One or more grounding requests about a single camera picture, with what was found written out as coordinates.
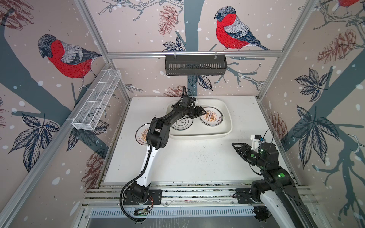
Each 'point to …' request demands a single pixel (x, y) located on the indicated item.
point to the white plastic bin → (198, 130)
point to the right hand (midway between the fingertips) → (232, 147)
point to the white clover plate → (182, 124)
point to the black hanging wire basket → (196, 66)
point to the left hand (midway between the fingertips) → (204, 113)
